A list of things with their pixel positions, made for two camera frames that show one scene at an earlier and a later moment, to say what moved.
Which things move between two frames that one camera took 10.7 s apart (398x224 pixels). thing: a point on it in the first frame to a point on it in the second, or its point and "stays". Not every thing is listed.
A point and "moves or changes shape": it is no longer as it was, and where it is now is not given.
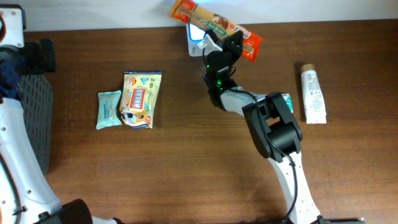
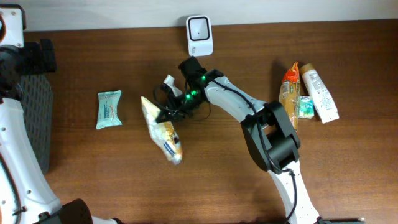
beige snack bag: x=140 y=91 to x=163 y=134
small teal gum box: x=288 y=101 to x=306 y=107
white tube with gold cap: x=313 y=96 moves or changes shape
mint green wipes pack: x=108 y=113 stays
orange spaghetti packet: x=204 y=19 to x=289 y=94
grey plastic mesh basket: x=38 y=101 stays
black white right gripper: x=234 y=52 to x=174 y=107
